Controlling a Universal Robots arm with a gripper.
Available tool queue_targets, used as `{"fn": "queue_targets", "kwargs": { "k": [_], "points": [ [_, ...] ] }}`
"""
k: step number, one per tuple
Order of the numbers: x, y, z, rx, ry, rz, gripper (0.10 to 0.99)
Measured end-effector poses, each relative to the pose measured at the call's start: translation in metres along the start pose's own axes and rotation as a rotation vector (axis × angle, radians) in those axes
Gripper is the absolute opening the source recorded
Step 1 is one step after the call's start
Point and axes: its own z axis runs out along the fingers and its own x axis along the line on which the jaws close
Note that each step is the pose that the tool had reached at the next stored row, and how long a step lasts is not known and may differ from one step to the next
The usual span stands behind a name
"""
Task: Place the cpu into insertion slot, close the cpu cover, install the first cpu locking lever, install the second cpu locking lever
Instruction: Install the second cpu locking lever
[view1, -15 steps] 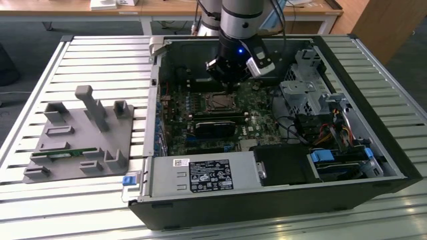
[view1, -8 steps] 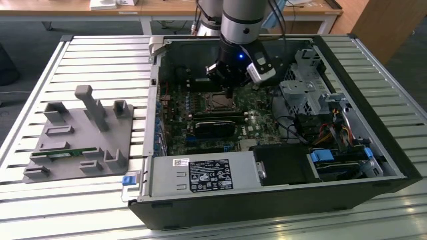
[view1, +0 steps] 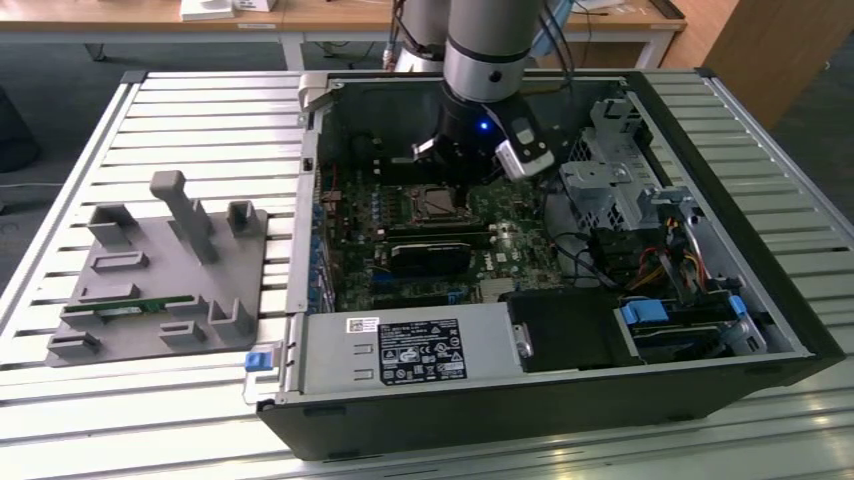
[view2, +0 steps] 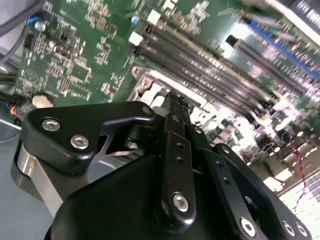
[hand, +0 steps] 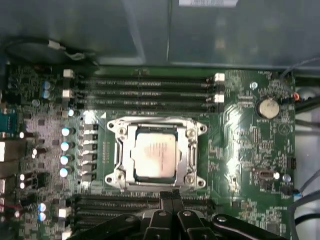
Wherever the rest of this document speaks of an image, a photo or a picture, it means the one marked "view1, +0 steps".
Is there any metal CPU socket cover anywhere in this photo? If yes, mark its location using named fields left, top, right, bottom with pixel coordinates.
left=412, top=185, right=469, bottom=222

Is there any CPU socket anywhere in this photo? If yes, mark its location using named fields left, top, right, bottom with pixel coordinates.
left=408, top=183, right=476, bottom=225

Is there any green motherboard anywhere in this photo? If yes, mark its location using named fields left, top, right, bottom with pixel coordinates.
left=318, top=159, right=569, bottom=311

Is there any black graphics card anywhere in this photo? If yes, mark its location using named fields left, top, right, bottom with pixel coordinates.
left=389, top=241, right=474, bottom=277

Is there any small silver heatsink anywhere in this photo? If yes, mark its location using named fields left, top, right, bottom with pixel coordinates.
left=481, top=278, right=521, bottom=301

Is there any silver metal disk cage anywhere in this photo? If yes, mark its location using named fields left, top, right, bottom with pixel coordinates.
left=558, top=97, right=709, bottom=231

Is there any pale blue teach pendant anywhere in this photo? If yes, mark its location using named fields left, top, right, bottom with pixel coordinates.
left=533, top=0, right=577, bottom=55

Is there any wooden desk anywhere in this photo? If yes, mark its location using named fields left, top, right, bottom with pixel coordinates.
left=280, top=0, right=689, bottom=71
left=0, top=0, right=288, bottom=64

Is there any blue disk carrier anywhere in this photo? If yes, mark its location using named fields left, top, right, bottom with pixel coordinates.
left=618, top=298, right=669, bottom=329

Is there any white paper sheet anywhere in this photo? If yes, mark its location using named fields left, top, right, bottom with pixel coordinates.
left=574, top=0, right=653, bottom=15

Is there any silver power supply unit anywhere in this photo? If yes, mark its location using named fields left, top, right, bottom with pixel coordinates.
left=293, top=302, right=529, bottom=396

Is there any black flat device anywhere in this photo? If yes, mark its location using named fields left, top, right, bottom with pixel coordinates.
left=648, top=0, right=689, bottom=22

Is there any black PC case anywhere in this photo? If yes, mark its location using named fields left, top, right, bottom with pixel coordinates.
left=256, top=67, right=849, bottom=462

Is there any grey parts rack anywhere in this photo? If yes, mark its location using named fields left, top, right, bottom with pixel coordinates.
left=43, top=169, right=270, bottom=369

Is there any green RAM stick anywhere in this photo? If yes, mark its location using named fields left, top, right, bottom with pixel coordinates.
left=63, top=297, right=199, bottom=321

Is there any wooden cabinet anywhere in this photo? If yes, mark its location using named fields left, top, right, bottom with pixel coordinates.
left=693, top=0, right=854, bottom=129

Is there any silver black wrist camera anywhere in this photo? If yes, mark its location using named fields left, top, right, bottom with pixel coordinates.
left=494, top=115, right=557, bottom=180

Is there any grey case handle latch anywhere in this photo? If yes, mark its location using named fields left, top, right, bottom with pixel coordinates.
left=297, top=72, right=337, bottom=126

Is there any coloured power wire bundle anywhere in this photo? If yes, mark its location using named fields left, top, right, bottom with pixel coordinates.
left=626, top=247, right=709, bottom=294

